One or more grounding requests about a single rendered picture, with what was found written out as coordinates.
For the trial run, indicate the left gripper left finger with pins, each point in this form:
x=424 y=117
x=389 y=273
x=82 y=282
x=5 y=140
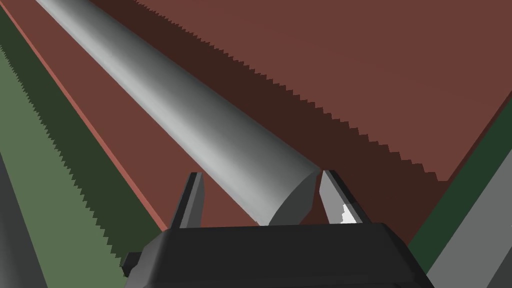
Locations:
x=191 y=204

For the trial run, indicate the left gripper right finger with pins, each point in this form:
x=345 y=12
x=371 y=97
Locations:
x=338 y=202

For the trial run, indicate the reddish-brown cupboard door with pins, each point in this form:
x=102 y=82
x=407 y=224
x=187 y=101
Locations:
x=360 y=72

